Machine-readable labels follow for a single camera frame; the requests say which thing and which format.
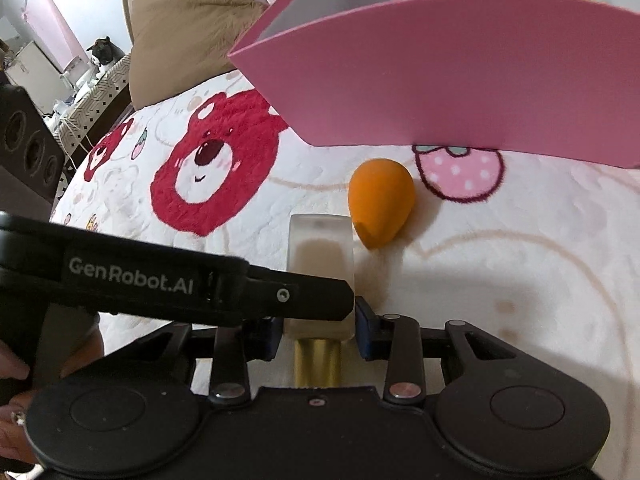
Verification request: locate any foundation bottle gold cap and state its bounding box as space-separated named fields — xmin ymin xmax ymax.
xmin=285 ymin=214 xmax=355 ymax=388

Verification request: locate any pink cardboard box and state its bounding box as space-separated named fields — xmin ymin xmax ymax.
xmin=230 ymin=0 xmax=639 ymax=168

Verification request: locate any brown pillow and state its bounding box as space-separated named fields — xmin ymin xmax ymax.
xmin=129 ymin=0 xmax=266 ymax=110

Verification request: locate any orange makeup sponge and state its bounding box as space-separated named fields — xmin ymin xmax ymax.
xmin=348 ymin=158 xmax=416 ymax=250

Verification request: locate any bedside table with clutter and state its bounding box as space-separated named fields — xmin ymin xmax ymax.
xmin=1 ymin=37 xmax=131 ymax=171

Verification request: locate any person left hand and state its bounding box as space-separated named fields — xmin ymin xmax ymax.
xmin=1 ymin=314 xmax=104 ymax=465

